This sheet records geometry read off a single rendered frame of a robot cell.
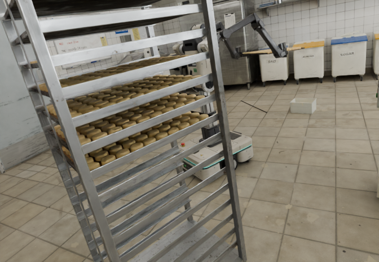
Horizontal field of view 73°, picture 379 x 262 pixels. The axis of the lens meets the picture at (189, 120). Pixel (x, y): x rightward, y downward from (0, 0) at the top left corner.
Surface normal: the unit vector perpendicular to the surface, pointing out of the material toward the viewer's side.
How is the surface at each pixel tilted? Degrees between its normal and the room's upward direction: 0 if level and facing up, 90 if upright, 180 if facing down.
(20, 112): 90
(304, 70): 94
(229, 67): 90
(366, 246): 0
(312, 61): 92
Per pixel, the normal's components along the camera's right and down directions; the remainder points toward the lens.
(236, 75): -0.46, 0.36
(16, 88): 0.87, 0.00
